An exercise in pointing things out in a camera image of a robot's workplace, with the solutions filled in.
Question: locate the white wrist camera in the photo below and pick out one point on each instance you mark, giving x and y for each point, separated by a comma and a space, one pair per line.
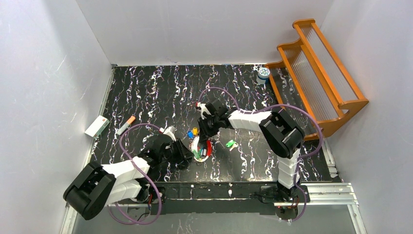
169, 131
205, 113

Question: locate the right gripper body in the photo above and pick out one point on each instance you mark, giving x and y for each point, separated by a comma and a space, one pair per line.
206, 126

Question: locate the aluminium rail frame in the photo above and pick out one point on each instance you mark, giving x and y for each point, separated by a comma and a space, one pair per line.
229, 208

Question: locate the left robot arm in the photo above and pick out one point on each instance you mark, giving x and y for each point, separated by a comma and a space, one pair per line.
99, 185

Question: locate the orange wooden rack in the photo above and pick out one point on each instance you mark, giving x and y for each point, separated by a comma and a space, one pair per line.
321, 83

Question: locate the orange white marker tube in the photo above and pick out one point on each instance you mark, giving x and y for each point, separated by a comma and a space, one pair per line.
125, 126

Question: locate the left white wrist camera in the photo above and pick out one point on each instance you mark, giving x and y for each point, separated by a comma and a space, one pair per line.
169, 131

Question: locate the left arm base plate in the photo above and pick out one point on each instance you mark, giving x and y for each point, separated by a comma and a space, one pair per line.
146, 195

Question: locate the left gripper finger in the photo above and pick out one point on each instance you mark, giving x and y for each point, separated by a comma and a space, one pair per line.
183, 151
177, 166

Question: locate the small white blue jar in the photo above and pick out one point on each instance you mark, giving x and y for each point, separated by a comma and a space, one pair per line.
263, 75

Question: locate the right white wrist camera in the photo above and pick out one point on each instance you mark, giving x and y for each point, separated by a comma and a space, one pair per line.
205, 113

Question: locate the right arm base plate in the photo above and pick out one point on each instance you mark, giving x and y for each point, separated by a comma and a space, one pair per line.
274, 194

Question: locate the green tagged loose key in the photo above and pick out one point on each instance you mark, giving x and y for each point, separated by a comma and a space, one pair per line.
231, 145

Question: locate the white cardboard box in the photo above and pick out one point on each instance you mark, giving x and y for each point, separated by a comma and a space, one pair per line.
97, 127

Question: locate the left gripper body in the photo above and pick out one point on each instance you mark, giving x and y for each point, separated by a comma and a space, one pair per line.
180, 149

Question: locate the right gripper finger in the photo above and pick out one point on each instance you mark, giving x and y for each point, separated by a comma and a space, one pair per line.
212, 128
202, 130

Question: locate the keyring with coloured tags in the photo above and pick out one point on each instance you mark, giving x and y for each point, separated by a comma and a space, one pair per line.
201, 150

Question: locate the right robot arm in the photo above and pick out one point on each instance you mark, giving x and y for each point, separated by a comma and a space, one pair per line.
283, 135

